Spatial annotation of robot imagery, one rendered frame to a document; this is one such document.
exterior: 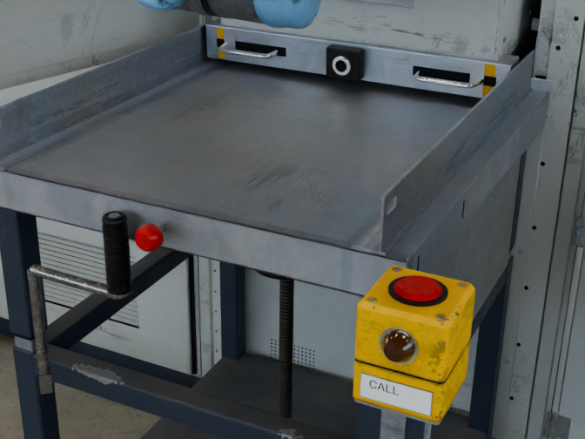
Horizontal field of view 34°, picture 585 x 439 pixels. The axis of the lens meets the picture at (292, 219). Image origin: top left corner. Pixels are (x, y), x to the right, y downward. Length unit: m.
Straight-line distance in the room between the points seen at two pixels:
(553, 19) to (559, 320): 0.54
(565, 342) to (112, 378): 0.83
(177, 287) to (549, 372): 0.80
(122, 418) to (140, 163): 1.01
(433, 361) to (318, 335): 1.21
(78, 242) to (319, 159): 1.02
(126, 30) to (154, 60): 0.17
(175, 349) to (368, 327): 1.41
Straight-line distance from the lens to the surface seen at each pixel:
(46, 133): 1.39
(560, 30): 1.61
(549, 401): 1.88
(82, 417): 2.20
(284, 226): 1.09
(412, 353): 0.78
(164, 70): 1.62
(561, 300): 1.77
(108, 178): 1.23
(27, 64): 1.63
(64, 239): 2.23
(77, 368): 1.40
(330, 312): 1.94
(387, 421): 0.86
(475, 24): 1.52
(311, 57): 1.62
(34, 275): 1.29
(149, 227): 1.12
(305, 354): 2.02
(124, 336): 2.25
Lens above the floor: 1.29
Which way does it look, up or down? 25 degrees down
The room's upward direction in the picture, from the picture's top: 1 degrees clockwise
